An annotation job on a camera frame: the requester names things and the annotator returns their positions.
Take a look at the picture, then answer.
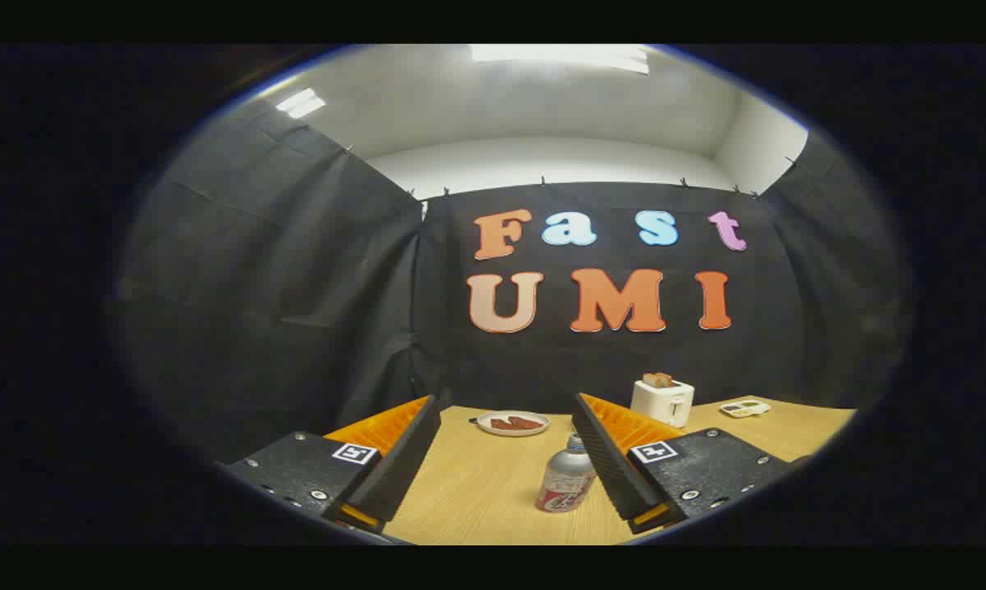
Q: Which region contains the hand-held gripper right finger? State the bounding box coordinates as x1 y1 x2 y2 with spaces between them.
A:
572 393 813 535

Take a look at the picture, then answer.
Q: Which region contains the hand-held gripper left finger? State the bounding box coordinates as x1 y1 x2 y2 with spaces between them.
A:
218 395 443 542

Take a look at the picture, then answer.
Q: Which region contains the silver juice bottle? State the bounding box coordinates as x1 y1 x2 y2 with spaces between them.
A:
535 433 598 514

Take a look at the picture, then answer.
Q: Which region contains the wooden table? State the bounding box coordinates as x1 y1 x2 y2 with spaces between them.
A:
382 396 858 546

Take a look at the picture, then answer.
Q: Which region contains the white toaster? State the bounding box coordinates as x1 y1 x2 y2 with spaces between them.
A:
631 379 696 429

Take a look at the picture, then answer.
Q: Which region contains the white round plate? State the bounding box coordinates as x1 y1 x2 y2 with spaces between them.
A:
476 410 552 437

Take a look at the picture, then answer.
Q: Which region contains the black backdrop cloth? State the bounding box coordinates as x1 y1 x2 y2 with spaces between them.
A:
111 98 911 492

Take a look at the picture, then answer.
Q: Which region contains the small ceiling light panel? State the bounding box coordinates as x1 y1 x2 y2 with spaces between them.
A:
275 88 327 120

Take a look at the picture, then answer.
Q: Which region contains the long ceiling light panel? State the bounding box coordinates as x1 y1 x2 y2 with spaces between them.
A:
470 45 651 76

